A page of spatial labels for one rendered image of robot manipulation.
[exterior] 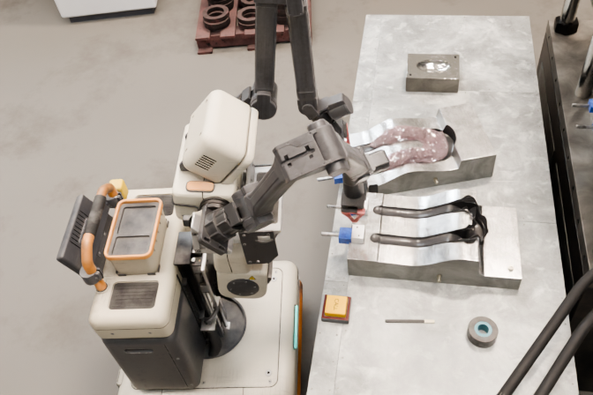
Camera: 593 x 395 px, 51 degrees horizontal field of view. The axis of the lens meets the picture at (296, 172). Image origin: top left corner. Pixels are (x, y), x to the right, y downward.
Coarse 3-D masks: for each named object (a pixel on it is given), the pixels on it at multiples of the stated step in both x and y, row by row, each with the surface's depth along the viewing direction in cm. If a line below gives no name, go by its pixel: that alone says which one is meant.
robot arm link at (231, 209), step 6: (240, 198) 154; (228, 204) 155; (234, 204) 155; (240, 204) 154; (228, 210) 155; (234, 210) 154; (240, 210) 154; (246, 210) 153; (228, 216) 155; (234, 216) 154; (240, 216) 155; (246, 216) 153; (234, 222) 154; (240, 222) 155
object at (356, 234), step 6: (342, 228) 191; (348, 228) 191; (354, 228) 189; (360, 228) 189; (324, 234) 192; (330, 234) 192; (336, 234) 191; (342, 234) 190; (348, 234) 190; (354, 234) 188; (360, 234) 188; (342, 240) 190; (348, 240) 189; (354, 240) 188; (360, 240) 188
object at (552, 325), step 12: (564, 300) 169; (576, 300) 168; (564, 312) 167; (552, 324) 166; (540, 336) 165; (552, 336) 166; (540, 348) 164; (528, 360) 163; (516, 372) 162; (504, 384) 162; (516, 384) 161
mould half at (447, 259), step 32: (448, 192) 194; (352, 224) 194; (384, 224) 193; (416, 224) 192; (448, 224) 186; (512, 224) 192; (352, 256) 186; (384, 256) 185; (416, 256) 185; (448, 256) 179; (480, 256) 185; (512, 256) 184; (512, 288) 183
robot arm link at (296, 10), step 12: (288, 0) 154; (300, 0) 153; (288, 12) 156; (300, 12) 156; (288, 24) 164; (300, 24) 162; (300, 36) 165; (300, 48) 168; (300, 60) 171; (312, 60) 173; (300, 72) 174; (312, 72) 175; (300, 84) 177; (312, 84) 177; (300, 96) 180; (312, 96) 180; (300, 108) 183
